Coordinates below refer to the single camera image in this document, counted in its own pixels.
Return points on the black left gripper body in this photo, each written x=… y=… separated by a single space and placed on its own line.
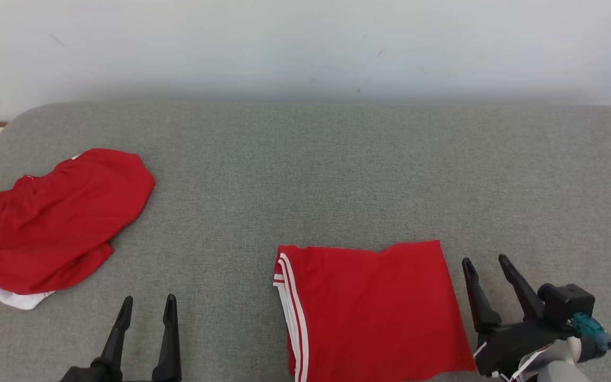
x=85 y=375

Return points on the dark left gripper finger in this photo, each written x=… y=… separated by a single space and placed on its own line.
x=170 y=350
x=117 y=345

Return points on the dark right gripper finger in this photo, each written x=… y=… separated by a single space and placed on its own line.
x=525 y=297
x=480 y=307

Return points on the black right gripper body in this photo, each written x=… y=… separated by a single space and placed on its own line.
x=512 y=342

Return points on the red Bulls basketball jersey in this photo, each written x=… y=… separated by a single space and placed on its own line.
x=380 y=313

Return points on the red shorts with white stripe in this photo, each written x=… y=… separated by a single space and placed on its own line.
x=56 y=228

